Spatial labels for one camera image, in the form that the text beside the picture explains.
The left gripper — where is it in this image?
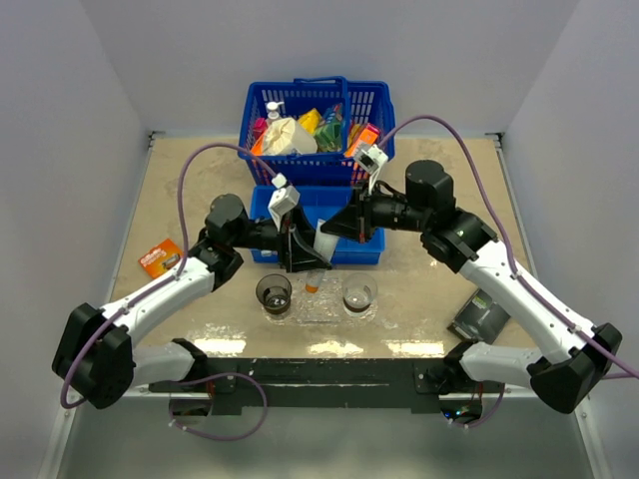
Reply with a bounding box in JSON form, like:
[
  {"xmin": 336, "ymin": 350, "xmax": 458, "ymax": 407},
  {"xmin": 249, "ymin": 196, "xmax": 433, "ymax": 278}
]
[{"xmin": 231, "ymin": 204, "xmax": 334, "ymax": 273}]

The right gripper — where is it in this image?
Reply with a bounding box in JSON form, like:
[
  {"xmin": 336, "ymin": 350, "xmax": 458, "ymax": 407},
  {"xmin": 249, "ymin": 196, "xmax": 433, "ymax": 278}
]
[{"xmin": 322, "ymin": 176, "xmax": 430, "ymax": 243}]

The white orange toothpaste tube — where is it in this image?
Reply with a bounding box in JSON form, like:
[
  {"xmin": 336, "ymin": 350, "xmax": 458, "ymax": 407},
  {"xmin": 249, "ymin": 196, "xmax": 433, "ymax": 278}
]
[{"xmin": 305, "ymin": 219, "xmax": 339, "ymax": 293}]

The dark brown banded cup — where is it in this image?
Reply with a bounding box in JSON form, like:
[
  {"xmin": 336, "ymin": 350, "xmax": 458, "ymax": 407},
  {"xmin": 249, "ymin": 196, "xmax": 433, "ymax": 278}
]
[{"xmin": 256, "ymin": 273, "xmax": 293, "ymax": 315}]

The clear small textured tray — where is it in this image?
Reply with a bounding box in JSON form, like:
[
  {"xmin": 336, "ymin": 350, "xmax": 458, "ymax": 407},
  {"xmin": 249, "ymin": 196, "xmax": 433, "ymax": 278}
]
[{"xmin": 291, "ymin": 276, "xmax": 346, "ymax": 325}]

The clear blue banded cup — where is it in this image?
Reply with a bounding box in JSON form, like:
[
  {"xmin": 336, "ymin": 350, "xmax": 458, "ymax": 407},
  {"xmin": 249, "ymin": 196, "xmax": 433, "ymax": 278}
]
[{"xmin": 341, "ymin": 272, "xmax": 377, "ymax": 316}]

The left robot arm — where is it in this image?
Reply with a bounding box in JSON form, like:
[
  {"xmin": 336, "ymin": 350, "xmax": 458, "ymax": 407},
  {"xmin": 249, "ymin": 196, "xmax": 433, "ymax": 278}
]
[{"xmin": 52, "ymin": 187, "xmax": 329, "ymax": 409}]

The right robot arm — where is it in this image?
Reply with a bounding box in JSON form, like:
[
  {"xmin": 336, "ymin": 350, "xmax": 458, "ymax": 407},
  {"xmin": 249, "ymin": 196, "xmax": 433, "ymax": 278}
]
[{"xmin": 320, "ymin": 160, "xmax": 622, "ymax": 414}]

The clear oval textured tray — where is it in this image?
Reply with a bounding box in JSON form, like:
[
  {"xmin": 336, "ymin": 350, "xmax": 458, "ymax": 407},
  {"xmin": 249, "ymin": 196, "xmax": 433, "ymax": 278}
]
[{"xmin": 261, "ymin": 276, "xmax": 378, "ymax": 326}]

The blue compartment organizer bin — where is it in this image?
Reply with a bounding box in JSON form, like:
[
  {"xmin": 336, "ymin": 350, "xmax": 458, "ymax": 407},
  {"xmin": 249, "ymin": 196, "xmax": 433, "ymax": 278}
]
[{"xmin": 249, "ymin": 186, "xmax": 385, "ymax": 265}]

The orange white carton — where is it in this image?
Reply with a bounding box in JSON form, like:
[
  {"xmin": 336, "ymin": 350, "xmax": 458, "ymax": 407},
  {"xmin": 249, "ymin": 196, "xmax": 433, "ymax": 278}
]
[{"xmin": 344, "ymin": 123, "xmax": 380, "ymax": 158}]

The green sponge package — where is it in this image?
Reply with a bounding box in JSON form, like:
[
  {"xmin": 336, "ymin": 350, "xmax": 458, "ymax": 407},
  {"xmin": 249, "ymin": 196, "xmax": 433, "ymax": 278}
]
[{"xmin": 313, "ymin": 103, "xmax": 343, "ymax": 153}]

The blue plastic shopping basket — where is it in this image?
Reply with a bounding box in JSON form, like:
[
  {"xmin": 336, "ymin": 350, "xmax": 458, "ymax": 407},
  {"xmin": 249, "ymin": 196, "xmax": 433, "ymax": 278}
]
[{"xmin": 239, "ymin": 76, "xmax": 395, "ymax": 186}]

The orange scrub package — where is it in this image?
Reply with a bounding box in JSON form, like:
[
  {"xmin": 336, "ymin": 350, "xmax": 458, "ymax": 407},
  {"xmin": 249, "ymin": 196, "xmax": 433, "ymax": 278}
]
[{"xmin": 251, "ymin": 134, "xmax": 265, "ymax": 156}]

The cream paper bag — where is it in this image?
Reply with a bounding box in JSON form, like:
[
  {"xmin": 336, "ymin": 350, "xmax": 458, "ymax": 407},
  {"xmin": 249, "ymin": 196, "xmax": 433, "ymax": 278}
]
[{"xmin": 262, "ymin": 118, "xmax": 318, "ymax": 156}]

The yellow snack packet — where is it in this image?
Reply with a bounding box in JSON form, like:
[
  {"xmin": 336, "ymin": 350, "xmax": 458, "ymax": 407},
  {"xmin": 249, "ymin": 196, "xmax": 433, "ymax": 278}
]
[{"xmin": 298, "ymin": 108, "xmax": 322, "ymax": 136}]

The pink box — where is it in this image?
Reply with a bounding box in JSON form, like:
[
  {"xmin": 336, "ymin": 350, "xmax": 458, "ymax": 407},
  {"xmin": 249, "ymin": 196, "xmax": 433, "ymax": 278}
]
[{"xmin": 252, "ymin": 117, "xmax": 269, "ymax": 142}]

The white pump bottle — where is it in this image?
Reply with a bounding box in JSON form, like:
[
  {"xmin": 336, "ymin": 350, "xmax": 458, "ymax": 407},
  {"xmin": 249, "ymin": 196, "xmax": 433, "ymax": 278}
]
[{"xmin": 266, "ymin": 101, "xmax": 284, "ymax": 126}]

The orange box on table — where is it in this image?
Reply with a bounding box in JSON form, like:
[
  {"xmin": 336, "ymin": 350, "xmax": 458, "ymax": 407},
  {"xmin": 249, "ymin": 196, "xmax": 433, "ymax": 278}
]
[{"xmin": 138, "ymin": 239, "xmax": 183, "ymax": 279}]

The dark package on table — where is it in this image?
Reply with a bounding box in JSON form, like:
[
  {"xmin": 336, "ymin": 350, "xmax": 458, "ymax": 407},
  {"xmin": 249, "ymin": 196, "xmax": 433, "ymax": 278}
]
[{"xmin": 447, "ymin": 289, "xmax": 510, "ymax": 344}]

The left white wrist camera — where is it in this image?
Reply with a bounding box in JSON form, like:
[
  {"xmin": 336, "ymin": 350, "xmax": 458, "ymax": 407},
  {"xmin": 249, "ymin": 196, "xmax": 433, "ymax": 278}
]
[{"xmin": 268, "ymin": 173, "xmax": 301, "ymax": 229}]

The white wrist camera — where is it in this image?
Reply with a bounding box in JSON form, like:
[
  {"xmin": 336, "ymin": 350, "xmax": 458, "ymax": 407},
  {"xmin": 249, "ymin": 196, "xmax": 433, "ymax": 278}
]
[
  {"xmin": 353, "ymin": 144, "xmax": 388, "ymax": 195},
  {"xmin": 268, "ymin": 173, "xmax": 301, "ymax": 229}
]

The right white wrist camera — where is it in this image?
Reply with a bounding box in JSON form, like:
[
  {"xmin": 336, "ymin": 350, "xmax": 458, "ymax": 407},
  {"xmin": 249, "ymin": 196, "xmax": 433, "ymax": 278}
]
[{"xmin": 353, "ymin": 144, "xmax": 388, "ymax": 195}]

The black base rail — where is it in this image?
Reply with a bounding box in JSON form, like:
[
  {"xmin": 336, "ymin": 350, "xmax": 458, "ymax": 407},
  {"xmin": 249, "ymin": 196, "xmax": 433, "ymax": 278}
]
[{"xmin": 150, "ymin": 358, "xmax": 499, "ymax": 415}]

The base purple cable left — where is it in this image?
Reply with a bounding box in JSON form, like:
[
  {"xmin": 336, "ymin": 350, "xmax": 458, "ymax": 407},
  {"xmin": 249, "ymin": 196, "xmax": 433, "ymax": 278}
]
[{"xmin": 168, "ymin": 371, "xmax": 269, "ymax": 442}]

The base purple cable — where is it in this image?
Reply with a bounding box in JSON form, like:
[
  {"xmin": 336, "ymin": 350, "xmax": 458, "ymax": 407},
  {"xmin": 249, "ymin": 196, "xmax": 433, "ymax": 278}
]
[
  {"xmin": 168, "ymin": 371, "xmax": 269, "ymax": 442},
  {"xmin": 446, "ymin": 383, "xmax": 506, "ymax": 430}
]

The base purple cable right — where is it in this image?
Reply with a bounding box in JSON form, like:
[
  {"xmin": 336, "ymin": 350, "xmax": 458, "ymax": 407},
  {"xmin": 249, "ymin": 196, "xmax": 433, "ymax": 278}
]
[{"xmin": 446, "ymin": 383, "xmax": 506, "ymax": 430}]

